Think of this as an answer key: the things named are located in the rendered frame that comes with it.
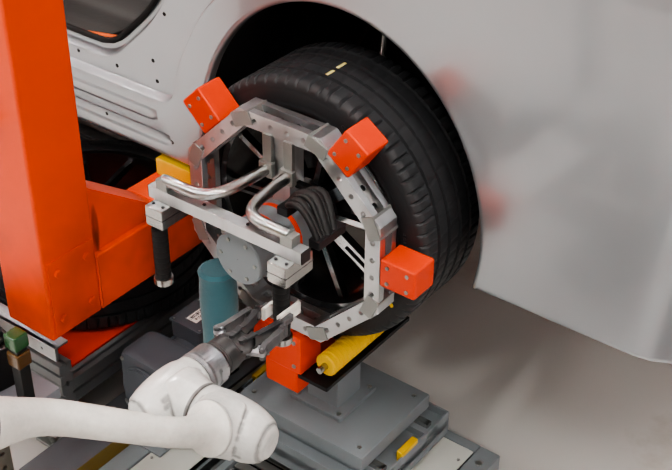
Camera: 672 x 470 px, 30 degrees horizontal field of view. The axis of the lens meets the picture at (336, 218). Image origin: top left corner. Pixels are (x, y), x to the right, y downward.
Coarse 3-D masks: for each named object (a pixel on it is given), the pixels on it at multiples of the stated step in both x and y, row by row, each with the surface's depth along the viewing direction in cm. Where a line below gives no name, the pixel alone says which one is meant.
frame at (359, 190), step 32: (224, 128) 275; (256, 128) 269; (288, 128) 263; (320, 128) 262; (192, 160) 287; (320, 160) 261; (352, 192) 259; (384, 224) 260; (384, 256) 265; (256, 288) 298; (384, 288) 273; (320, 320) 289; (352, 320) 278
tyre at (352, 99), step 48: (336, 48) 281; (240, 96) 280; (288, 96) 270; (336, 96) 264; (384, 96) 268; (432, 96) 274; (432, 144) 268; (384, 192) 266; (432, 192) 266; (432, 240) 267; (432, 288) 281
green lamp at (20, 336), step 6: (12, 330) 279; (18, 330) 279; (6, 336) 277; (12, 336) 277; (18, 336) 277; (24, 336) 278; (6, 342) 278; (12, 342) 277; (18, 342) 277; (24, 342) 279; (12, 348) 278; (18, 348) 278
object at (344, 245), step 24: (240, 144) 294; (240, 168) 300; (312, 168) 286; (240, 192) 302; (336, 192) 278; (336, 216) 281; (336, 240) 285; (336, 264) 291; (360, 264) 284; (312, 288) 300; (336, 288) 292; (360, 288) 296
